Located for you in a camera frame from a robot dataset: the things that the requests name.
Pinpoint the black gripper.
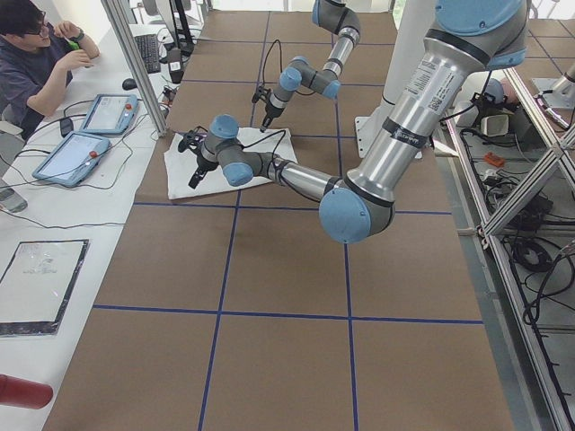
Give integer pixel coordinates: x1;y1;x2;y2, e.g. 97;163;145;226
178;128;218;189
252;87;286;133

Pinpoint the white long-sleeve printed shirt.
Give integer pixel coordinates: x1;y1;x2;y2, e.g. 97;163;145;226
164;128;297;199

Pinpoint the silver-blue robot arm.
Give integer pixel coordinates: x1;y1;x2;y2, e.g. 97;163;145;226
252;0;361;132
190;1;531;243

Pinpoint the upper blue teach pendant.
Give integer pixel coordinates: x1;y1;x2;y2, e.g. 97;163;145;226
80;93;138;136

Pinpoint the blue teach pendant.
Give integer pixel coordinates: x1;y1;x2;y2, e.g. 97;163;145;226
32;131;111;188
80;93;138;136

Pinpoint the black computer mouse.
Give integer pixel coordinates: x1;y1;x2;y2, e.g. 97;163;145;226
122;78;137;91

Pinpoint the lower blue teach pendant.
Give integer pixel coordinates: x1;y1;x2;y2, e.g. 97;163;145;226
32;131;111;188

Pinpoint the black keyboard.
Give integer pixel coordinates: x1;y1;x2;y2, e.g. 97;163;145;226
134;34;161;74

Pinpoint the green hand tool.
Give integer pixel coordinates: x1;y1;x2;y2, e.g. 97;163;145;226
66;38;81;50

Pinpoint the person in navy shirt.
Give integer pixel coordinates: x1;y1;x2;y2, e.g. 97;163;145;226
1;1;100;139

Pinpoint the orange connector block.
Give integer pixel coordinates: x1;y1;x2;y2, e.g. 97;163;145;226
482;152;506;168

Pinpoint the red bottle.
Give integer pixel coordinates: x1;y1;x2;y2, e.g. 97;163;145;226
1;374;54;409

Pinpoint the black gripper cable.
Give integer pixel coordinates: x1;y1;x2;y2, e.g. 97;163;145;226
259;39;284;93
237;128;288;167

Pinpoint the aluminium frame post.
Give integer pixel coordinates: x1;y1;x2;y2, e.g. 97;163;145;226
101;0;167;137

